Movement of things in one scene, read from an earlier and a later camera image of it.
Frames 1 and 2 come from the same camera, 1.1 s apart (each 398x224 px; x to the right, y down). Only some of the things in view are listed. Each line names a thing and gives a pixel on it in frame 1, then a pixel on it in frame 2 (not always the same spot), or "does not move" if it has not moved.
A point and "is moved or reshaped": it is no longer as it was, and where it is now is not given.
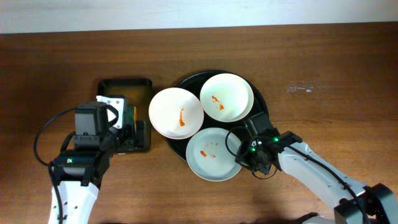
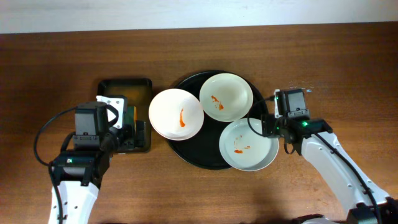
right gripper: x=245 y=154 to x=267 y=125
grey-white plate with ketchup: x=211 y=155 is moved or reshaped
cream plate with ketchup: x=227 y=97 does not move
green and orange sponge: x=130 y=115 does not move
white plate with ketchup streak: x=176 y=113 does not move
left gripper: x=138 y=134 does not move
